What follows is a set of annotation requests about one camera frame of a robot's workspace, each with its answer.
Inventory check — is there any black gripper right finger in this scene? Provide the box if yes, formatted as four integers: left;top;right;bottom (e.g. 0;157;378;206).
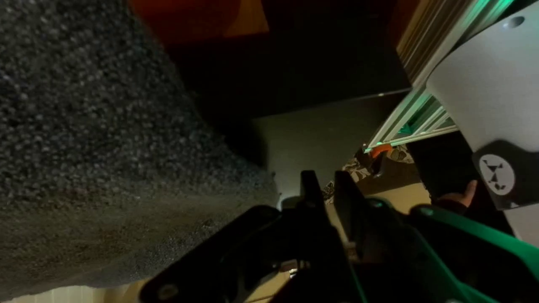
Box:
334;169;539;303

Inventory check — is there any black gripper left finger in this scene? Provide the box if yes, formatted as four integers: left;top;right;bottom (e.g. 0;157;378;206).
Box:
139;167;353;303

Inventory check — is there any gray knitted blanket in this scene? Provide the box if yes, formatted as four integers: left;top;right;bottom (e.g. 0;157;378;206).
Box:
0;0;284;302

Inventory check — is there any orange bar clamp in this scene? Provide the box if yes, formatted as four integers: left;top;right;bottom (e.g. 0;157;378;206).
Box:
364;142;396;165

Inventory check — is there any black low table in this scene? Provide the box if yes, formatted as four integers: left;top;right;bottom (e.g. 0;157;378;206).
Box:
162;0;415;123

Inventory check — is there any orange upholstered armchair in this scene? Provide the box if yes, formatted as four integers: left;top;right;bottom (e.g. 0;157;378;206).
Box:
127;0;272;42

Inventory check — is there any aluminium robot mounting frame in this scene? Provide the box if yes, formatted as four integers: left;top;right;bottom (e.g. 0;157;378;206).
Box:
363;0;511;155

